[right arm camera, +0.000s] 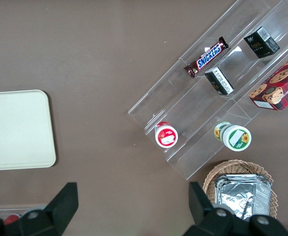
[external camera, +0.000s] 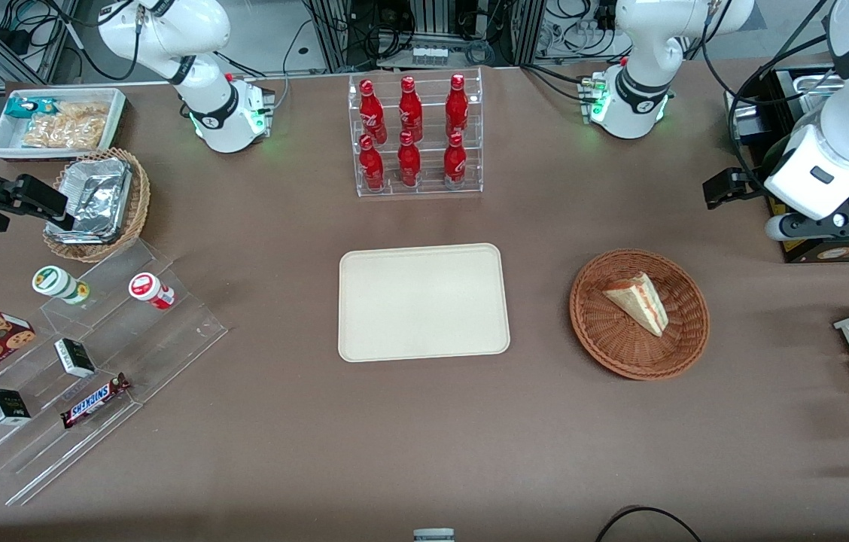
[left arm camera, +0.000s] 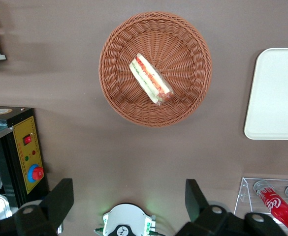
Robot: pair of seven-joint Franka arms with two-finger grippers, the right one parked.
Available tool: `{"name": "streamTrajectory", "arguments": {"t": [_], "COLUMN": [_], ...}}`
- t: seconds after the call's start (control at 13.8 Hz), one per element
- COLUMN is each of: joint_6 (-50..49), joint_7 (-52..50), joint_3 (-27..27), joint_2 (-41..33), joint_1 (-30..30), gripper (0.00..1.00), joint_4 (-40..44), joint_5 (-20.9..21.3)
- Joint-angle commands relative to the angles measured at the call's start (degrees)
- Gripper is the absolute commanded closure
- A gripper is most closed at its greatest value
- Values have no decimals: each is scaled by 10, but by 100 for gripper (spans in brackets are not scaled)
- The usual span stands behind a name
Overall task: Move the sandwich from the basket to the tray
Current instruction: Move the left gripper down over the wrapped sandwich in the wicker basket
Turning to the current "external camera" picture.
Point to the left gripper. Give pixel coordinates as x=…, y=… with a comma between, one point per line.
x=754, y=186

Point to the triangular sandwich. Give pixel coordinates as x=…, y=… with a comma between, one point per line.
x=639, y=301

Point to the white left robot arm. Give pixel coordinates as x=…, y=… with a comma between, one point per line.
x=639, y=90

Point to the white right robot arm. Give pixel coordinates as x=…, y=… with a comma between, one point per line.
x=221, y=113

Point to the aluminium foil food tray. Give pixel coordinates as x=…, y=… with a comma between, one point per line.
x=97, y=188
x=82, y=235

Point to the light tan wicker basket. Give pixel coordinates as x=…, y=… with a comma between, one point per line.
x=140, y=196

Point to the round brown wicker basket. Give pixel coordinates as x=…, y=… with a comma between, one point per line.
x=620, y=346

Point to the beige rectangular serving tray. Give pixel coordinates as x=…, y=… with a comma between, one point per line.
x=424, y=301

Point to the clear bag of chips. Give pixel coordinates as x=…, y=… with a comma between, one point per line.
x=63, y=135
x=86, y=111

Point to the white plastic snack bin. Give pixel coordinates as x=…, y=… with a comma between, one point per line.
x=3, y=139

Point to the white cup green lid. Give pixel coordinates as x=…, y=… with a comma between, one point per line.
x=52, y=281

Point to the teal snack packet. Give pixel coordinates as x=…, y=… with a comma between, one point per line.
x=22, y=107

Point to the stainless steel warmer pan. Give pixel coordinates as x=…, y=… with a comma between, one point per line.
x=808, y=81

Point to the white cup red lid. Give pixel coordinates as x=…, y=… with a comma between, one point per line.
x=146, y=287

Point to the small black carton box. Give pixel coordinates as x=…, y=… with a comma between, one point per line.
x=75, y=357
x=7, y=406

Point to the clear acrylic stepped display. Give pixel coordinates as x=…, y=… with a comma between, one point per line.
x=168, y=339

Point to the Snickers chocolate bar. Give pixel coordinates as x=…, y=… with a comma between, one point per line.
x=93, y=400

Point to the red aluminium cola bottle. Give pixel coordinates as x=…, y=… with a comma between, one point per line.
x=454, y=164
x=372, y=113
x=409, y=164
x=410, y=111
x=372, y=167
x=457, y=109

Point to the clear acrylic bottle rack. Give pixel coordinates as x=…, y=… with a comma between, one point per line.
x=428, y=188

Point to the white power strip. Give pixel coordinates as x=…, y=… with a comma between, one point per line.
x=428, y=54

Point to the brown table cover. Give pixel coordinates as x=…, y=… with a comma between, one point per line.
x=281, y=452

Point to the grey white device top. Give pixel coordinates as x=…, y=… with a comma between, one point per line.
x=433, y=536

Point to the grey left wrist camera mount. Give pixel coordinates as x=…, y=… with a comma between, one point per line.
x=780, y=228

